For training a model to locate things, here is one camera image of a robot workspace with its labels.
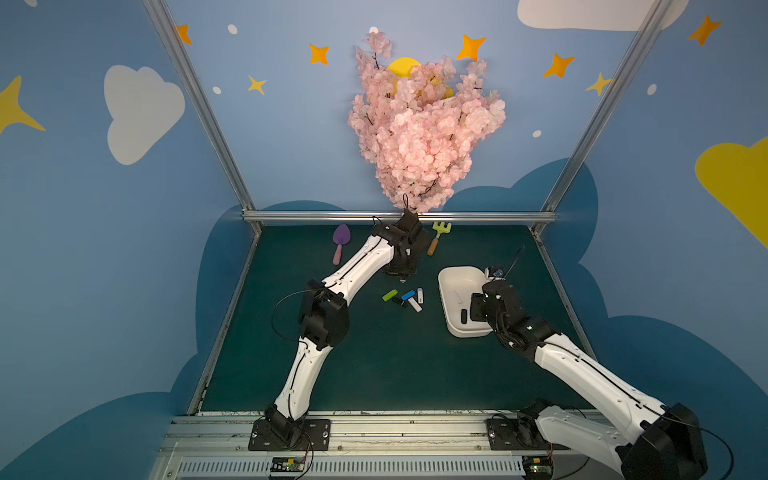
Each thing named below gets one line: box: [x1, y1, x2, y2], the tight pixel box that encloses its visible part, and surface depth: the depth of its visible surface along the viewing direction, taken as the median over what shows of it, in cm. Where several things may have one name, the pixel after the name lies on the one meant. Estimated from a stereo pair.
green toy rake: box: [427, 221, 452, 257], surface depth 124 cm
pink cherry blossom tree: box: [347, 32, 506, 213], surface depth 75 cm
